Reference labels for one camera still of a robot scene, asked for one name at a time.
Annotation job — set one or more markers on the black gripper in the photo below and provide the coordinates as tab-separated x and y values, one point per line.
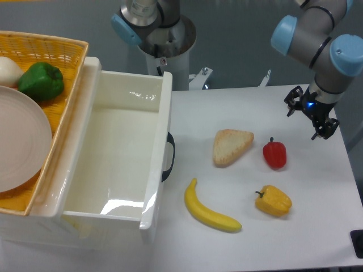
315	110

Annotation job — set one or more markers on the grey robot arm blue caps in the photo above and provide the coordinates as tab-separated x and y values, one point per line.
336	62

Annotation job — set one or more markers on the triangle toast bread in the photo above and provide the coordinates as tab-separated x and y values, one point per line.
229	145

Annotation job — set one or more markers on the red bell pepper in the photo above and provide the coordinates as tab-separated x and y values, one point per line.
275	154

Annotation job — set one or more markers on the yellow bell pepper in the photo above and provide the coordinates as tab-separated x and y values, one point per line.
273	201

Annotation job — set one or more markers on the black object at table edge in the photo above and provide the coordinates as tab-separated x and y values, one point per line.
357	241

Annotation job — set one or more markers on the yellow banana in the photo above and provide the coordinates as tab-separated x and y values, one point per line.
207	216

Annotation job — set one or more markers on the white plastic storage box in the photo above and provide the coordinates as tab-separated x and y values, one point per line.
104	182

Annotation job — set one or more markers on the green bell pepper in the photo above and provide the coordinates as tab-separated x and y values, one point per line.
41	82

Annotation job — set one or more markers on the pink ceramic plate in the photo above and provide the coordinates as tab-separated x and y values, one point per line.
26	138

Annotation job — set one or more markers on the yellow wicker basket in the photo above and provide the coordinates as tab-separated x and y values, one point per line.
59	61

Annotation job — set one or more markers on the white onion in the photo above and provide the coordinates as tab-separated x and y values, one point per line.
10	72

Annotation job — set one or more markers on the black box handle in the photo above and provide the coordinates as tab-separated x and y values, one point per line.
170	157

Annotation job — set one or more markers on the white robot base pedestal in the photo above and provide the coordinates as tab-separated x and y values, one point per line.
168	50

